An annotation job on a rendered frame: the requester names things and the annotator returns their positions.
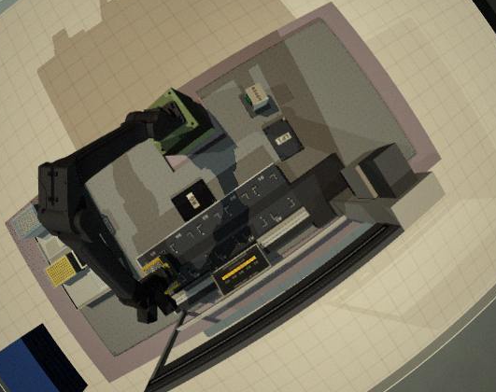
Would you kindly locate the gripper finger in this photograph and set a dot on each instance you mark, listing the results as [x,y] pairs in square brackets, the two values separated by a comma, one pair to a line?
[166,266]

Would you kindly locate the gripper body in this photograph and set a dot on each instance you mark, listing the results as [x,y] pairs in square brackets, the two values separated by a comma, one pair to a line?
[168,276]

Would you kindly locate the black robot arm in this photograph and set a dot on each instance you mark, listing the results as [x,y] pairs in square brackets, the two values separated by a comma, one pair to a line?
[63,210]

